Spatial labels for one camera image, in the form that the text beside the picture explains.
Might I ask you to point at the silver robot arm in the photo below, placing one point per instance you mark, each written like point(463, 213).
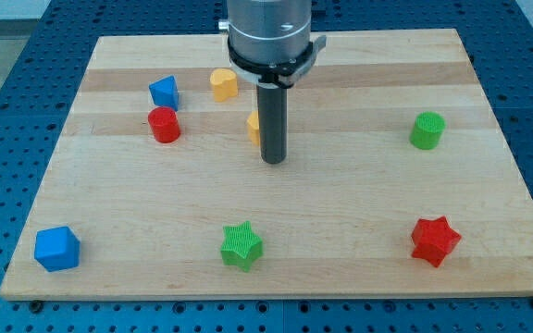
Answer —
point(269, 31)

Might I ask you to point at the yellow block behind rod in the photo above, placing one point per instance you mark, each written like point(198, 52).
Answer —
point(253, 131)

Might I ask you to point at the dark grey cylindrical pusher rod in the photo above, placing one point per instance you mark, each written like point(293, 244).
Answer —
point(272, 116)

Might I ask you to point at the green star block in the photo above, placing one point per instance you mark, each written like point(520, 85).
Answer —
point(241, 246)

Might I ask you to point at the yellow heart block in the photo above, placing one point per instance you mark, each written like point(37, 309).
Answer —
point(224, 84)

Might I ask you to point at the red cylinder block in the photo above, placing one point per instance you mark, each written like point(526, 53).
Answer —
point(164, 124)

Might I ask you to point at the blue triangle block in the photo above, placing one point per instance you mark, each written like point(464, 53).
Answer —
point(165, 92)

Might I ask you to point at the wooden board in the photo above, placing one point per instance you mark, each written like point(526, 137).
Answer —
point(335, 217)

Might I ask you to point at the green cylinder block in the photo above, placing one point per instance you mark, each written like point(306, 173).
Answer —
point(427, 130)

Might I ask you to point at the red star block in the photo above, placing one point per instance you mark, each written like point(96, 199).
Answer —
point(434, 240)

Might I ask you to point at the blue cube block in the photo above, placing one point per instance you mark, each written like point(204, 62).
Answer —
point(57, 249)

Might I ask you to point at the black and silver mounting bracket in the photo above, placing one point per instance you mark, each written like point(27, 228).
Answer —
point(277, 76)

